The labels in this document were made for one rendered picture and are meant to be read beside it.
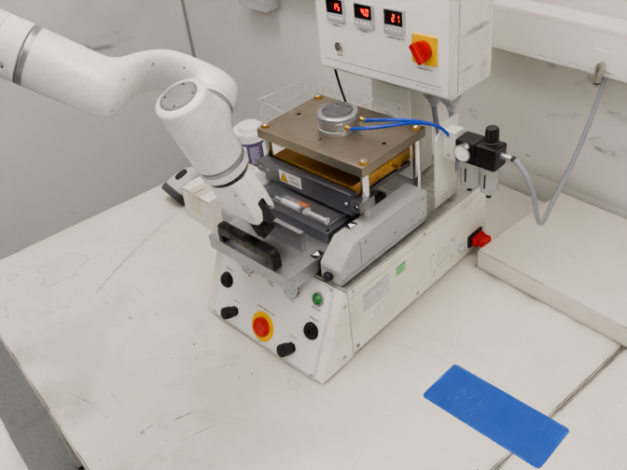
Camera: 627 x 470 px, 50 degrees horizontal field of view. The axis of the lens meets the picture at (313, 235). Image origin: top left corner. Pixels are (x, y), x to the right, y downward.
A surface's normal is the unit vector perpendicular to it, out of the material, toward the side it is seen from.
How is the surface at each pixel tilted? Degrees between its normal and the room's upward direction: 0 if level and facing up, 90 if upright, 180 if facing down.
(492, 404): 0
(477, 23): 90
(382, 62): 90
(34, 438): 0
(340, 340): 90
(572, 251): 0
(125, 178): 90
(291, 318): 65
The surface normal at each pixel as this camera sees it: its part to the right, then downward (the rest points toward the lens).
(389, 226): 0.72, 0.35
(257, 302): -0.67, 0.10
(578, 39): -0.77, 0.44
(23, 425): -0.11, -0.80
